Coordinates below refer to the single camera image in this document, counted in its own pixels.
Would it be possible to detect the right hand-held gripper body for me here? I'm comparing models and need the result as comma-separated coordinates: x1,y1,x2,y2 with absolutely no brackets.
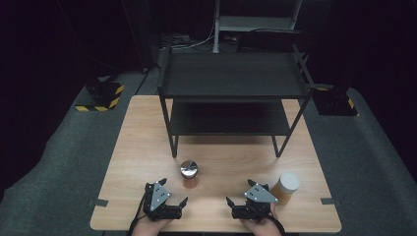
231,183,280,221

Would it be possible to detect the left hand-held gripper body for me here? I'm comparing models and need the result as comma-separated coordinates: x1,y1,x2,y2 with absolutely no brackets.
143,181,183,221

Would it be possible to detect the silver metal can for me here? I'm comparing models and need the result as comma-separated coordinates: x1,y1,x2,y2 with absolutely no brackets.
179,159,200,190

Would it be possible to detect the amber jar with white lid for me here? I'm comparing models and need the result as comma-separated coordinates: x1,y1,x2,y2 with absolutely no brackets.
269,172,302,207

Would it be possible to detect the black two-tier metal rack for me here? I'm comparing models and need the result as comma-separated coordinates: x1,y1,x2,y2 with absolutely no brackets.
156,43,317,159

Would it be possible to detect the person's right hand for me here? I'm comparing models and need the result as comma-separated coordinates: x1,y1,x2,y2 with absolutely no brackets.
240,203,283,236

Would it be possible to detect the person's left hand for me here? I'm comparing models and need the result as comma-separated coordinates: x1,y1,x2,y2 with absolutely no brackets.
132,213,173,236

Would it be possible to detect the black yellow striped stand base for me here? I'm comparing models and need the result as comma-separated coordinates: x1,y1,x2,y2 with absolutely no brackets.
75,78,126,113
310,84,360,118

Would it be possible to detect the grey metal stand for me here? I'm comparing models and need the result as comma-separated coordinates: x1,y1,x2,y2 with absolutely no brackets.
211,0,303,54

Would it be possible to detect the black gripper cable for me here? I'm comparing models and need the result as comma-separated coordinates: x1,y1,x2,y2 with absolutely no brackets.
268,213,286,236
127,191,148,236

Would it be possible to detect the white cable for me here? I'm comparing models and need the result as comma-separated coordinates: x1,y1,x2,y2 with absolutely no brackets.
170,19,216,51

